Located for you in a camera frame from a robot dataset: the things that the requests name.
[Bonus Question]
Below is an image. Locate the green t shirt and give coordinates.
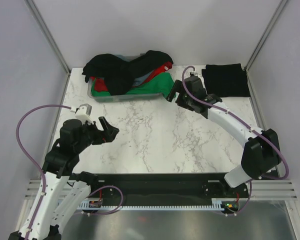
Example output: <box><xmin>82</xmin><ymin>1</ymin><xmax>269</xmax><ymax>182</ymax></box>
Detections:
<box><xmin>91</xmin><ymin>71</ymin><xmax>176</xmax><ymax>97</ymax></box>

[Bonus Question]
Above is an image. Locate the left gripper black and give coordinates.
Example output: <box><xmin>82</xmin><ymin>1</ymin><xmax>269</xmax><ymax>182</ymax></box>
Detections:
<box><xmin>74</xmin><ymin>116</ymin><xmax>119</xmax><ymax>153</ymax></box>

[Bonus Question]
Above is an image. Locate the left aluminium frame post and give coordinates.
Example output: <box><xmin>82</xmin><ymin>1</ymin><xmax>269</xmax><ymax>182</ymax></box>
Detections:
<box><xmin>24</xmin><ymin>0</ymin><xmax>71</xmax><ymax>75</ymax></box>

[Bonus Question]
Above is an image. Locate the black t shirt in bin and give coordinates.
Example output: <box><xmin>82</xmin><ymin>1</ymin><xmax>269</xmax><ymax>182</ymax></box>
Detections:
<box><xmin>81</xmin><ymin>49</ymin><xmax>175</xmax><ymax>96</ymax></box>

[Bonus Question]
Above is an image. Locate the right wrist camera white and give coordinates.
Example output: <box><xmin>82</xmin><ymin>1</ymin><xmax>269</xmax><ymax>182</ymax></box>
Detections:
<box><xmin>190</xmin><ymin>71</ymin><xmax>203</xmax><ymax>79</ymax></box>

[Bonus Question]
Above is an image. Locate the clear plastic bin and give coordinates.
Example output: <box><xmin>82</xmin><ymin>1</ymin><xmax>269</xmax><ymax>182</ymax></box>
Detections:
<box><xmin>86</xmin><ymin>53</ymin><xmax>166</xmax><ymax>103</ymax></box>

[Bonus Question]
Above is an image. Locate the right aluminium frame post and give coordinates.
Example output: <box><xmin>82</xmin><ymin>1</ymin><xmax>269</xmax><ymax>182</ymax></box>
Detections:
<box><xmin>244</xmin><ymin>0</ymin><xmax>290</xmax><ymax>72</ymax></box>

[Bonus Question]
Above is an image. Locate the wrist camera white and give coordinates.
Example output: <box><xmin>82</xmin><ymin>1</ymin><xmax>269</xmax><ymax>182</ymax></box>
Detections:
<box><xmin>75</xmin><ymin>103</ymin><xmax>93</xmax><ymax>124</ymax></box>
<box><xmin>190</xmin><ymin>71</ymin><xmax>203</xmax><ymax>79</ymax></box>

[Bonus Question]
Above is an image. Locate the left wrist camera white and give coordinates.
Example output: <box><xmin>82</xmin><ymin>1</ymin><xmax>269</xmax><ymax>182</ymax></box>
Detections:
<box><xmin>75</xmin><ymin>103</ymin><xmax>93</xmax><ymax>124</ymax></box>

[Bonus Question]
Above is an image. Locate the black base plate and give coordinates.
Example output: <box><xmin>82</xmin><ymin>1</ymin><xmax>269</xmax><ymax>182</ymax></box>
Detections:
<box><xmin>69</xmin><ymin>172</ymin><xmax>250</xmax><ymax>208</ymax></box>

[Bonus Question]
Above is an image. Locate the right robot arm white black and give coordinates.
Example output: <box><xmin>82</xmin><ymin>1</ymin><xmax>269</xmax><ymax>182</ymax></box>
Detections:
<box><xmin>166</xmin><ymin>75</ymin><xmax>282</xmax><ymax>197</ymax></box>

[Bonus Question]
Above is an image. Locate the white slotted cable duct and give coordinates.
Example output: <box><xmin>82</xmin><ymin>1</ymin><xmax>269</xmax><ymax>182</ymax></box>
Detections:
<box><xmin>77</xmin><ymin>199</ymin><xmax>239</xmax><ymax>212</ymax></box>

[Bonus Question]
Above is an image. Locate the red t shirt in bin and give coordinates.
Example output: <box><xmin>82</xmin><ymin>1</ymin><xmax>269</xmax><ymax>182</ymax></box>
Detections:
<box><xmin>89</xmin><ymin>62</ymin><xmax>173</xmax><ymax>92</ymax></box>

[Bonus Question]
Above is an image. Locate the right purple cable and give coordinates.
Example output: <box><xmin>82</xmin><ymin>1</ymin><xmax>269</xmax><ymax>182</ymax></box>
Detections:
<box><xmin>181</xmin><ymin>65</ymin><xmax>290</xmax><ymax>216</ymax></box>

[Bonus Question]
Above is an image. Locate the folded black t shirt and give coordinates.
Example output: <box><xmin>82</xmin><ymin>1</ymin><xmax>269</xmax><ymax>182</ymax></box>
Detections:
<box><xmin>201</xmin><ymin>63</ymin><xmax>251</xmax><ymax>98</ymax></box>

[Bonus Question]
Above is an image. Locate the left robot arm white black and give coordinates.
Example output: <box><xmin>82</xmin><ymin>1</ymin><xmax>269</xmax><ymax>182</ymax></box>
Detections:
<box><xmin>9</xmin><ymin>116</ymin><xmax>120</xmax><ymax>240</ymax></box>

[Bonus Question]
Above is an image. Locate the aluminium frame post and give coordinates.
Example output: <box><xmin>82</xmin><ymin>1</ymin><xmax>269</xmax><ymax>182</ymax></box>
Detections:
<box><xmin>24</xmin><ymin>0</ymin><xmax>71</xmax><ymax>75</ymax></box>
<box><xmin>244</xmin><ymin>0</ymin><xmax>290</xmax><ymax>72</ymax></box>

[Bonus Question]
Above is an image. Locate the aluminium rail profile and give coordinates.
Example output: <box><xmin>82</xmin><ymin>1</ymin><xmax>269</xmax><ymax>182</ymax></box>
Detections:
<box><xmin>24</xmin><ymin>179</ymin><xmax>297</xmax><ymax>201</ymax></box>

